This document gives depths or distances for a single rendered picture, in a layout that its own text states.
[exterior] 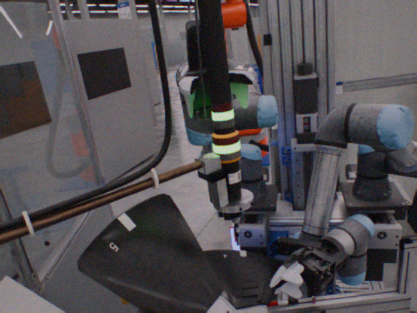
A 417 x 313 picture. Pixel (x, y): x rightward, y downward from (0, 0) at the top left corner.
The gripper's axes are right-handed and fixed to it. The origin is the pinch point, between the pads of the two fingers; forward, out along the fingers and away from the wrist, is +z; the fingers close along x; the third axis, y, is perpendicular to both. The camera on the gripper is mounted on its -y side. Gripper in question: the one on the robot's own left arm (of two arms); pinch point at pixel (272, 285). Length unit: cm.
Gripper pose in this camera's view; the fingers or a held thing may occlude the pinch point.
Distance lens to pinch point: 83.2
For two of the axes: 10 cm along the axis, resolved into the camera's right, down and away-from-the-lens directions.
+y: 6.2, 3.0, -7.3
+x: 0.7, 9.0, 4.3
